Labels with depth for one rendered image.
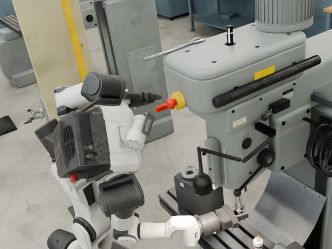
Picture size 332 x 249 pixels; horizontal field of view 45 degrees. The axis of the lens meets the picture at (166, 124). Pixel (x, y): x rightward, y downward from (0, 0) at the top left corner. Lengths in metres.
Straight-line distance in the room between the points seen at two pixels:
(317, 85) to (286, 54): 0.27
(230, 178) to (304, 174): 0.52
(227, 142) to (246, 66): 0.30
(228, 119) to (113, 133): 0.44
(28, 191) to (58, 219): 0.61
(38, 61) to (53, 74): 0.14
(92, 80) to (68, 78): 1.50
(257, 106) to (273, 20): 0.30
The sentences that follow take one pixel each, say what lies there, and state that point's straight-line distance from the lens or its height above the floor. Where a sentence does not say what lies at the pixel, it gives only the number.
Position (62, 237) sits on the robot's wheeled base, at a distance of 2.42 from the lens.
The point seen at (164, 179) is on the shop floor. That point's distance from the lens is 3.86.
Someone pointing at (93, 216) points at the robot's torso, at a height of 1.11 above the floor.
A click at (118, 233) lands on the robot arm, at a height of 1.20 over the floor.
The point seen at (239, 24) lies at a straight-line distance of 7.32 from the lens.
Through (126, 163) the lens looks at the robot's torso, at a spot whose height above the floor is 1.52.
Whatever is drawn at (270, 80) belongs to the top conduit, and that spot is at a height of 1.80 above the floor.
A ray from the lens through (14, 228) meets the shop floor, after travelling 3.86.
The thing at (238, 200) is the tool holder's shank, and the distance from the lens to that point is 1.73.
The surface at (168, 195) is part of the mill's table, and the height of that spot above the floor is 0.95.
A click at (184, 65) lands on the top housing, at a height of 1.89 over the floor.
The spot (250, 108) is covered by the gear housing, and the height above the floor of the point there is 1.70.
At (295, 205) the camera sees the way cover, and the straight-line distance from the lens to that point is 2.01.
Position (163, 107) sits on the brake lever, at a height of 1.70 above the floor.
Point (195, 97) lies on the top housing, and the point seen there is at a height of 1.80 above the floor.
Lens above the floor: 2.35
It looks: 30 degrees down
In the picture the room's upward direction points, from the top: 8 degrees counter-clockwise
